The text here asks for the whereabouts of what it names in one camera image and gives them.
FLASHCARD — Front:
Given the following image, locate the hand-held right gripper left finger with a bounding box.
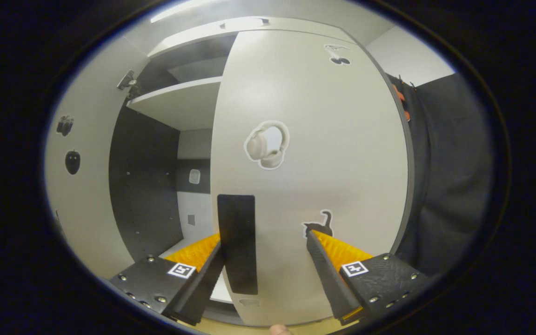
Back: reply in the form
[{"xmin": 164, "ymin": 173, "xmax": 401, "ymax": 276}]
[{"xmin": 109, "ymin": 233, "xmax": 226, "ymax": 326}]

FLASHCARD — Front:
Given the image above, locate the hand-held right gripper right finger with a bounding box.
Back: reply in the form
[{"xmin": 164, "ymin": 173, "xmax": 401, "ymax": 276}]
[{"xmin": 306, "ymin": 229, "xmax": 432, "ymax": 326}]

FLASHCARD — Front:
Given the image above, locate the grey cabinet door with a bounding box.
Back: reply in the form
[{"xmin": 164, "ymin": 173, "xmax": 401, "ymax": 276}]
[
  {"xmin": 210, "ymin": 30, "xmax": 413, "ymax": 326},
  {"xmin": 45, "ymin": 37, "xmax": 150, "ymax": 280}
]

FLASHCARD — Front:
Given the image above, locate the grey cabinet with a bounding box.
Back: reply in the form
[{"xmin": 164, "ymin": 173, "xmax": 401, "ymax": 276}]
[{"xmin": 109, "ymin": 16, "xmax": 415, "ymax": 326}]

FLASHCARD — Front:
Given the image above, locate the white cabinet shelf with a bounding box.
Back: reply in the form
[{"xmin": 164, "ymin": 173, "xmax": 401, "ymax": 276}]
[{"xmin": 126, "ymin": 76, "xmax": 223, "ymax": 131}]

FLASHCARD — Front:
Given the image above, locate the metal door hinge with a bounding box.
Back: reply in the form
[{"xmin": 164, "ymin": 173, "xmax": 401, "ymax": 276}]
[{"xmin": 117, "ymin": 70, "xmax": 139, "ymax": 92}]

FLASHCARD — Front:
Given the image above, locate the grey cabinet drawer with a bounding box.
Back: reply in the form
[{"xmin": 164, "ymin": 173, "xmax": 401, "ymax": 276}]
[{"xmin": 147, "ymin": 17, "xmax": 357, "ymax": 59}]

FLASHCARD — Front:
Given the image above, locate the black backdrop cloth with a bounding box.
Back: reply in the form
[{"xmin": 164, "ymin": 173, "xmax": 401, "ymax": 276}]
[{"xmin": 387, "ymin": 72, "xmax": 497, "ymax": 280}]

